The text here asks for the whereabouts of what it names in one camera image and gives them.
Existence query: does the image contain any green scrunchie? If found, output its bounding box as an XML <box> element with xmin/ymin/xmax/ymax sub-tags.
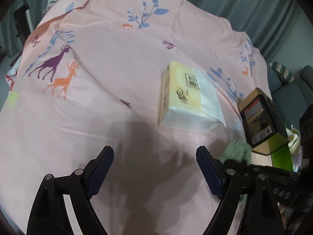
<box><xmin>219</xmin><ymin>138</ymin><xmax>252</xmax><ymax>165</ymax></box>

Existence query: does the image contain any person's hand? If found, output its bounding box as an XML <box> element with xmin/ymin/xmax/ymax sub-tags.
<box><xmin>279</xmin><ymin>204</ymin><xmax>293</xmax><ymax>227</ymax></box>

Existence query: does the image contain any green cardboard box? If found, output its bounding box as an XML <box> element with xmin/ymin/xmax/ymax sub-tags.
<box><xmin>269</xmin><ymin>117</ymin><xmax>293</xmax><ymax>171</ymax></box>

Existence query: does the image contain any black gold tea tin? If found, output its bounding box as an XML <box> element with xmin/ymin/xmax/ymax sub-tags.
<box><xmin>239</xmin><ymin>88</ymin><xmax>289</xmax><ymax>155</ymax></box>

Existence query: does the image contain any grey sofa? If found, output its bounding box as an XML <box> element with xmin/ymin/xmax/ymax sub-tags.
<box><xmin>267</xmin><ymin>64</ymin><xmax>312</xmax><ymax>130</ymax></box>

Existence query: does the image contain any striped knit pillow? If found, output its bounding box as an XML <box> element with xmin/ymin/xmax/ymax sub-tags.
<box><xmin>268</xmin><ymin>61</ymin><xmax>294</xmax><ymax>85</ymax></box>

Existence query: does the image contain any yellow tissue pack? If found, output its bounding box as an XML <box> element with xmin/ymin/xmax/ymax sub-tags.
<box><xmin>159</xmin><ymin>61</ymin><xmax>226</xmax><ymax>134</ymax></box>

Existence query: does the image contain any pink animal print tablecloth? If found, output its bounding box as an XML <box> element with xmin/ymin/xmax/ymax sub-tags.
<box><xmin>1</xmin><ymin>0</ymin><xmax>270</xmax><ymax>234</ymax></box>

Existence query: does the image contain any grey green curtain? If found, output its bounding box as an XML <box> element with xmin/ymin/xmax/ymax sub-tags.
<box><xmin>1</xmin><ymin>0</ymin><xmax>300</xmax><ymax>61</ymax></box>

